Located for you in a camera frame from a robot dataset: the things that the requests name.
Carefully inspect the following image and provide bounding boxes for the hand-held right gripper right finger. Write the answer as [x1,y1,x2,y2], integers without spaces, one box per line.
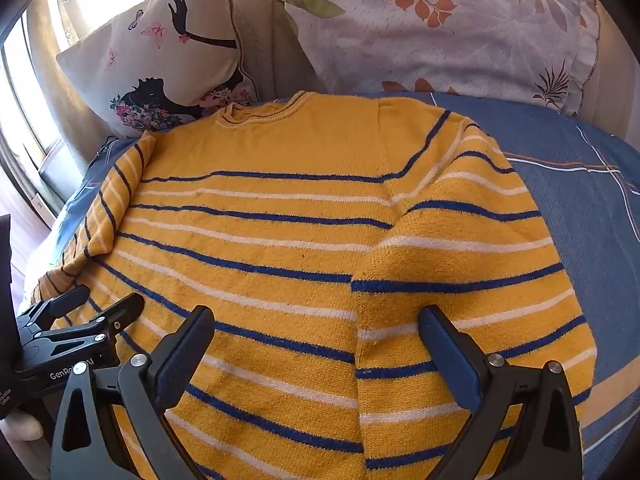
[417,305,583,480]

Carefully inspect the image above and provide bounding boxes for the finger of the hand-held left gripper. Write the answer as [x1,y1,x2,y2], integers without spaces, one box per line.
[15,284,91,332]
[37,292,146,347]

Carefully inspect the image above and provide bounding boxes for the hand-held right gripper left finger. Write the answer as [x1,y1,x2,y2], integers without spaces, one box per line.
[50,305,216,480]

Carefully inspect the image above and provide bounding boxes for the yellow striped sweater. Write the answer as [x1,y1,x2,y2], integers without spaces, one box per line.
[32,91,598,480]

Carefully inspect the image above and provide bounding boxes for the person's left hand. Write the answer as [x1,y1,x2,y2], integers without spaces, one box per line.
[0,407,45,443]

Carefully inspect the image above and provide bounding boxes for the blue plaid bed sheet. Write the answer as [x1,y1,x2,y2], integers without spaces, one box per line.
[37,91,640,480]

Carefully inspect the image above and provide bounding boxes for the window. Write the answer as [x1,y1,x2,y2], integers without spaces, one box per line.
[0,10,66,221]

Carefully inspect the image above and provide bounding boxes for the cushion with silhouette print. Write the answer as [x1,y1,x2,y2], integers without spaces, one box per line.
[55,0,261,140]

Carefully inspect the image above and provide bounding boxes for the white leaf print pillow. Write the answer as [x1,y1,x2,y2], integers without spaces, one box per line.
[252,0,601,118]

